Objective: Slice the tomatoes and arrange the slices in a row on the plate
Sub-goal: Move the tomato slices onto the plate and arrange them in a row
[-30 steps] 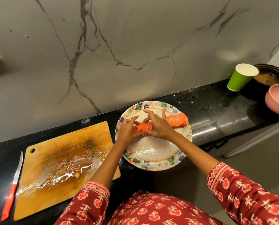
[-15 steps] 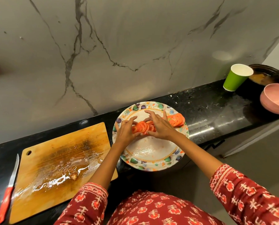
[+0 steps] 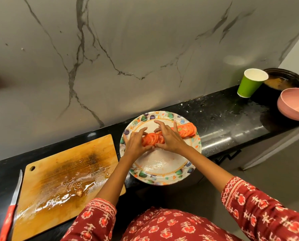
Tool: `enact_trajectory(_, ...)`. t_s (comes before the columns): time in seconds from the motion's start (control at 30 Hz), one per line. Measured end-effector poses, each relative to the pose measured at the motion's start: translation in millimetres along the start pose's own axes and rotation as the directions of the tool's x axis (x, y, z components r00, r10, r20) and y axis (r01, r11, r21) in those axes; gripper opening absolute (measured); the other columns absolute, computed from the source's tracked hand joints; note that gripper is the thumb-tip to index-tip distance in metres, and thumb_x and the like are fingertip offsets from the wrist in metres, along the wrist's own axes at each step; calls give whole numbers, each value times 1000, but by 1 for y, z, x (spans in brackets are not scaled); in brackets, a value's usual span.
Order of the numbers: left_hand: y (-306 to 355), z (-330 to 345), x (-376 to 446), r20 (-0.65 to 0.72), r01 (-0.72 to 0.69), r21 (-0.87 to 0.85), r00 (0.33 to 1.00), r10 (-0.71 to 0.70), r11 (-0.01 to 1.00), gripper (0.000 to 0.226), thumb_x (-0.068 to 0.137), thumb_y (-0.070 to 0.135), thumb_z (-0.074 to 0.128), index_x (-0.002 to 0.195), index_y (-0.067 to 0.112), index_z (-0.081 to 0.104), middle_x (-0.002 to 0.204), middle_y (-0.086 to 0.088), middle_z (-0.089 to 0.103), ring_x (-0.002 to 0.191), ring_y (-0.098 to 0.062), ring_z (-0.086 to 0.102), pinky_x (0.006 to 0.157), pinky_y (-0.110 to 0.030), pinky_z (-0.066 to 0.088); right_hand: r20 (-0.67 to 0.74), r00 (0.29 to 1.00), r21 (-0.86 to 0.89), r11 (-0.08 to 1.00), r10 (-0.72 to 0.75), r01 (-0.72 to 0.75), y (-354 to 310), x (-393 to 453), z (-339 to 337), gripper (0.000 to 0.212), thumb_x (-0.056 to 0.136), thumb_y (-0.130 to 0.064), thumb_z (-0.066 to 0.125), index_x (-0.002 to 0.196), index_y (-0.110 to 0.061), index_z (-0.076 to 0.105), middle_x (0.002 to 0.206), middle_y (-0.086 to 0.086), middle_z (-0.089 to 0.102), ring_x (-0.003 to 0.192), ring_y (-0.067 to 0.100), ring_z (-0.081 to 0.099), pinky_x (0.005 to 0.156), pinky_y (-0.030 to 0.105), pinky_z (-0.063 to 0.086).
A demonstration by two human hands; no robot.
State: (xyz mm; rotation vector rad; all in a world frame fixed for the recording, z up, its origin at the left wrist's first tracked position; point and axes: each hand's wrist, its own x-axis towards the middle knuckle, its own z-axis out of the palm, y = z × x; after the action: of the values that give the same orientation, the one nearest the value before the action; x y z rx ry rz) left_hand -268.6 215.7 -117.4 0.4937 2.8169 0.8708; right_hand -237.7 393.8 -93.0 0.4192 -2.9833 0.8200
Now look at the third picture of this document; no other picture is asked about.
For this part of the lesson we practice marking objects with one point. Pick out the person's right hand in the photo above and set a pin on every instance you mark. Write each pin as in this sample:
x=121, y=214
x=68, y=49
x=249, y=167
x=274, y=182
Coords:
x=172, y=140

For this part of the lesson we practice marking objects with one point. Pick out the person's left hand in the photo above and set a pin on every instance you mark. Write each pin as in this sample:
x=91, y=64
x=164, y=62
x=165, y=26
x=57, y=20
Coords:
x=134, y=146

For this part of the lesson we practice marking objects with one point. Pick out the row of tomato slices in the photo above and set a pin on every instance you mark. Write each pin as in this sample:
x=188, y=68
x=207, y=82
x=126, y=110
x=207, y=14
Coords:
x=187, y=130

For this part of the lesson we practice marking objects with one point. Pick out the floral rimmed plate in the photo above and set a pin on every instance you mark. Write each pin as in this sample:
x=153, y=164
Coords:
x=159, y=163

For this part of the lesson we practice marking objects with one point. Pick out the person's right forearm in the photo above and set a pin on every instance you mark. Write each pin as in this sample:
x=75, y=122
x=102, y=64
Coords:
x=209, y=168

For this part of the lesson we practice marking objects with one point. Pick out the person's left forearm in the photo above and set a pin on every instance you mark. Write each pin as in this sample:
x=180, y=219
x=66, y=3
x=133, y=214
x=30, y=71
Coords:
x=114, y=183

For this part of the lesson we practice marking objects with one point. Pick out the brown lower cabinet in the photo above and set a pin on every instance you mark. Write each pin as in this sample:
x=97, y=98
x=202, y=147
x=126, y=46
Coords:
x=202, y=183

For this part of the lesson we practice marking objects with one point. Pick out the red patterned left sleeve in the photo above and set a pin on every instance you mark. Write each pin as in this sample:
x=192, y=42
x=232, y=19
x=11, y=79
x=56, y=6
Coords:
x=91, y=222

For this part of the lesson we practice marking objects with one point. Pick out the red patterned sleeve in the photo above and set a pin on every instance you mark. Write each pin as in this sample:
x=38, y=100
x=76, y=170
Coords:
x=91, y=222
x=265, y=213

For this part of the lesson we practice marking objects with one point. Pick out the red patterned tunic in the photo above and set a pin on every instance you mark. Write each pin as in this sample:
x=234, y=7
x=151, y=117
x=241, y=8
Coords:
x=174, y=227

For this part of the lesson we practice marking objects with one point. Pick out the wooden cutting board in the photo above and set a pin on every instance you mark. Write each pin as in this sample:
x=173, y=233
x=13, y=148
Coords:
x=51, y=178

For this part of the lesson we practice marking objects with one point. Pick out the green paper cup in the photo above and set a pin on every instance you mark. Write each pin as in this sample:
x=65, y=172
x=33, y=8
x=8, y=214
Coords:
x=250, y=85

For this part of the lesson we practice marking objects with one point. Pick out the red patterned right sleeve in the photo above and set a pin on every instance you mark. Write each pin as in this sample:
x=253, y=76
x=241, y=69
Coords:
x=265, y=213

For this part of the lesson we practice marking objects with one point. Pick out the pink bowl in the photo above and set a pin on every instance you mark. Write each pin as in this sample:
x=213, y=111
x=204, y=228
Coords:
x=295, y=104

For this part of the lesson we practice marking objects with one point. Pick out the dark cooking pot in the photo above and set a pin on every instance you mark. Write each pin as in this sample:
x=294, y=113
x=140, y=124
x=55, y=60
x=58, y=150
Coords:
x=290, y=75

